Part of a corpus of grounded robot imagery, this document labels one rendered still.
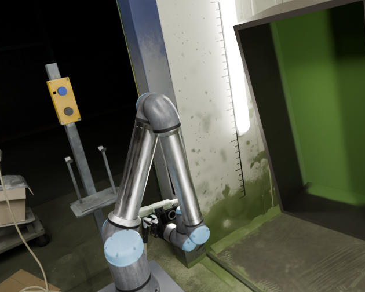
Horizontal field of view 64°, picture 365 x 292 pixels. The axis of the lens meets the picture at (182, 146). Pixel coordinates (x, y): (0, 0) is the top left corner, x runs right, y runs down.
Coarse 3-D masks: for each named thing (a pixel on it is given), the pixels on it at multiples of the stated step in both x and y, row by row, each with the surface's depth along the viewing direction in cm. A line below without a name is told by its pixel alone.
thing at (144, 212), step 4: (164, 200) 175; (168, 200) 175; (172, 200) 178; (176, 200) 179; (152, 204) 169; (156, 204) 169; (160, 204) 170; (164, 204) 171; (168, 204) 173; (172, 204) 178; (140, 208) 163; (144, 208) 163; (148, 208) 163; (152, 208) 165; (164, 208) 171; (168, 208) 174; (140, 212) 159; (144, 212) 160; (148, 212) 163; (152, 212) 166; (140, 216) 159; (144, 216) 162; (144, 228) 164; (148, 228) 166; (144, 232) 164; (148, 232) 166; (144, 236) 165; (144, 240) 166
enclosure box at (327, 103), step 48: (336, 0) 103; (240, 48) 144; (288, 48) 164; (336, 48) 145; (288, 96) 178; (336, 96) 158; (288, 144) 185; (336, 144) 174; (288, 192) 192; (336, 192) 188
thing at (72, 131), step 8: (48, 64) 166; (56, 64) 168; (48, 72) 167; (56, 72) 169; (72, 128) 179; (72, 136) 180; (72, 144) 180; (80, 144) 183; (80, 152) 184; (80, 160) 184; (80, 168) 185; (88, 168) 188; (88, 176) 189; (88, 184) 190; (88, 192) 191; (96, 192) 194; (96, 216) 196; (96, 224) 201
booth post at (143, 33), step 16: (128, 0) 165; (144, 0) 170; (128, 16) 171; (144, 16) 172; (128, 32) 178; (144, 32) 173; (160, 32) 179; (144, 48) 175; (160, 48) 180; (144, 64) 176; (160, 64) 182; (144, 80) 181; (160, 80) 184; (160, 144) 191; (160, 160) 199; (160, 176) 208; (176, 256) 234; (192, 256) 222
